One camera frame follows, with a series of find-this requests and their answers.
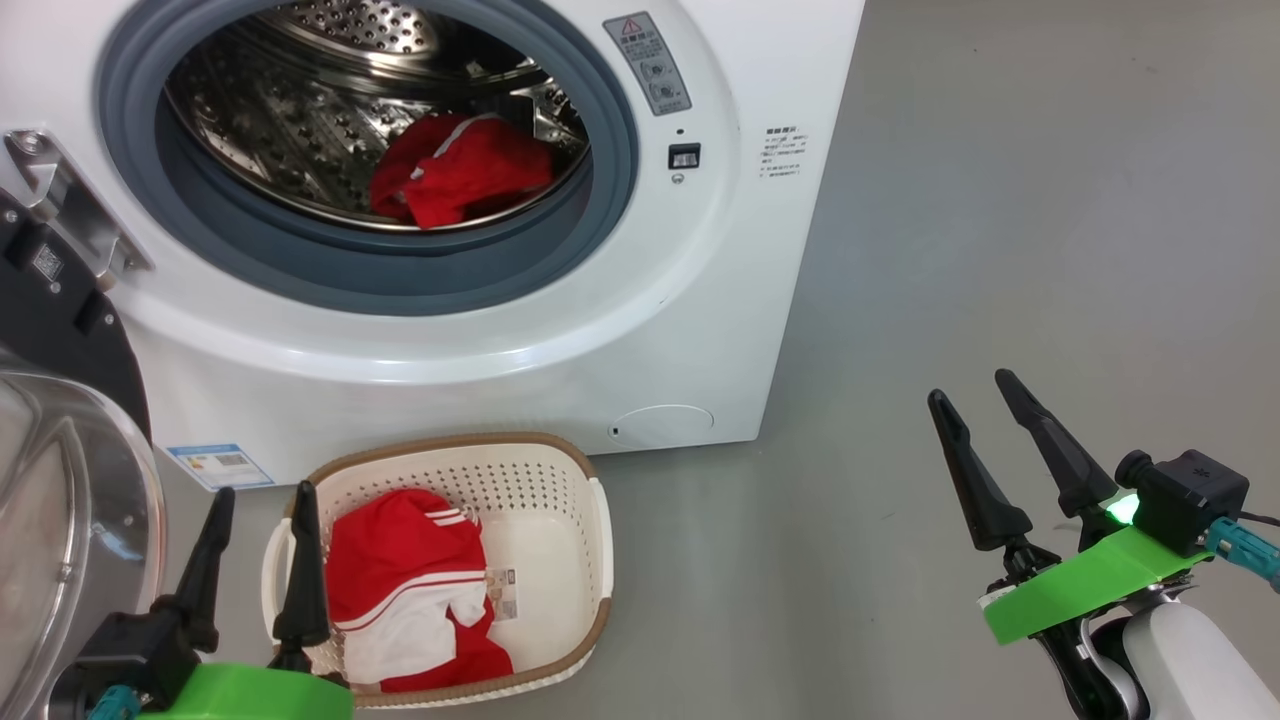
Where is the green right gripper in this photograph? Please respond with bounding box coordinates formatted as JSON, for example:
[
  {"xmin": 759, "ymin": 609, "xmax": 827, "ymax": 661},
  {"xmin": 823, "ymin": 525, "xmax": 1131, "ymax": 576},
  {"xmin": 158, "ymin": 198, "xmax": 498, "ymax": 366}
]
[{"xmin": 927, "ymin": 368, "xmax": 1216, "ymax": 646}]

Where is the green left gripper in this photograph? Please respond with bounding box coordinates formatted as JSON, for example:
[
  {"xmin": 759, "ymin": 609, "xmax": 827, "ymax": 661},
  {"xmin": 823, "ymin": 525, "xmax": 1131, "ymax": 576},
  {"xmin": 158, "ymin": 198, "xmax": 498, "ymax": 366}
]
[{"xmin": 140, "ymin": 480, "xmax": 356, "ymax": 720}]

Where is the red and white striped garment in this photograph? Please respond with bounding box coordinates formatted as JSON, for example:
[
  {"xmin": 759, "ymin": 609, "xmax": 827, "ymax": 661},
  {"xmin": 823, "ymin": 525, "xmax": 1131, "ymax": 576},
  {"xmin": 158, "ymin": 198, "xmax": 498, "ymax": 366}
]
[{"xmin": 325, "ymin": 488, "xmax": 516, "ymax": 694}]

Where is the black round washer door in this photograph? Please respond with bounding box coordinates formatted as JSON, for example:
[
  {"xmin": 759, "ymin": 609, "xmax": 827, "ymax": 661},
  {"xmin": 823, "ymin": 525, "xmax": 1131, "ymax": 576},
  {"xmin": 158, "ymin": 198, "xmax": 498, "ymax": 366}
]
[{"xmin": 0, "ymin": 128, "xmax": 169, "ymax": 720}]

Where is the red garment white band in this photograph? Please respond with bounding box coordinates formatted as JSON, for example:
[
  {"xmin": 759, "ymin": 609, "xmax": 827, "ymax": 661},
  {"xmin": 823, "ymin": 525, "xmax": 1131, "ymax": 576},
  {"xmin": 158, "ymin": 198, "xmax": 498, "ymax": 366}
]
[{"xmin": 369, "ymin": 112, "xmax": 556, "ymax": 230}]

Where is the white front-load washing machine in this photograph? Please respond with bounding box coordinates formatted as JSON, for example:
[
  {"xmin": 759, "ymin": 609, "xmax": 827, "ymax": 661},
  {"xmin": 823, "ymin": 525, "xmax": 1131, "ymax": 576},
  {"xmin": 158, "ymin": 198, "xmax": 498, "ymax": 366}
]
[{"xmin": 0, "ymin": 0, "xmax": 867, "ymax": 491}]

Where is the blue energy label sticker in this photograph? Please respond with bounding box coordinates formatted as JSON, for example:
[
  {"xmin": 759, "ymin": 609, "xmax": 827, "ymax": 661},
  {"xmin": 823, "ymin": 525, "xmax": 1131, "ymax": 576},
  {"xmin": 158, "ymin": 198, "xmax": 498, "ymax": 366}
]
[{"xmin": 167, "ymin": 443, "xmax": 275, "ymax": 491}]

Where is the paper product label sticker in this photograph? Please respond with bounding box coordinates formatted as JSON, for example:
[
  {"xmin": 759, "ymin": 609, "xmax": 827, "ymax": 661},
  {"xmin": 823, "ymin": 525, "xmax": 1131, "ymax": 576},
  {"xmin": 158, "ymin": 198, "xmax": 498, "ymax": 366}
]
[{"xmin": 485, "ymin": 568, "xmax": 521, "ymax": 623}]

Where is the cream laundry basket brown rim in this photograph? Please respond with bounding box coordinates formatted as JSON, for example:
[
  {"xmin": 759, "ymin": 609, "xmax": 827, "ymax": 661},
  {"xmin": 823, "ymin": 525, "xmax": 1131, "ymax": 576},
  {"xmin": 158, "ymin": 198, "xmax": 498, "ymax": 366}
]
[{"xmin": 262, "ymin": 432, "xmax": 614, "ymax": 709}]

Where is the small printed text label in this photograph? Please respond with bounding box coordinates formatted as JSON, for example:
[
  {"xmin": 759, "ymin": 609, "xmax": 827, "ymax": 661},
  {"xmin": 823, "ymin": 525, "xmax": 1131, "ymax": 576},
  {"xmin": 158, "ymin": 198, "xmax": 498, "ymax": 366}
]
[{"xmin": 762, "ymin": 125, "xmax": 809, "ymax": 181}]

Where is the grey warning label sticker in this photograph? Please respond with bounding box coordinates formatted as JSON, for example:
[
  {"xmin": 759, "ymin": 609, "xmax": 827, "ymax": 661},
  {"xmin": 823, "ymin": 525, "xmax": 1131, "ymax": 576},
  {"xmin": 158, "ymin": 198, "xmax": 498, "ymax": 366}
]
[{"xmin": 603, "ymin": 11, "xmax": 693, "ymax": 117}]

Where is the left cable teal connector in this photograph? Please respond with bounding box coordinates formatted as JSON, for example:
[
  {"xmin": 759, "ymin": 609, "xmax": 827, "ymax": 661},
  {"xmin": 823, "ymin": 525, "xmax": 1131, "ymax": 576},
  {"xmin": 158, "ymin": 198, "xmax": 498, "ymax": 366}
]
[{"xmin": 88, "ymin": 685, "xmax": 141, "ymax": 720}]

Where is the cable teal connector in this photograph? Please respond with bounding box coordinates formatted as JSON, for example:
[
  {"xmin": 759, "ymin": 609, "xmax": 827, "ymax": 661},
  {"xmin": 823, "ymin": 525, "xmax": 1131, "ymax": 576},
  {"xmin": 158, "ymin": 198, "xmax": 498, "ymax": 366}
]
[
  {"xmin": 88, "ymin": 685, "xmax": 141, "ymax": 720},
  {"xmin": 1205, "ymin": 512, "xmax": 1280, "ymax": 593}
]

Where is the right cable teal connector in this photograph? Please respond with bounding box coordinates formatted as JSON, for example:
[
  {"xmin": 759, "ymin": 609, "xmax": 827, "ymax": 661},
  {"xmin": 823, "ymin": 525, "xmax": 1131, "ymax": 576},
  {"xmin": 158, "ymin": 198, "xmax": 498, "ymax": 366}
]
[{"xmin": 1205, "ymin": 512, "xmax": 1280, "ymax": 593}]

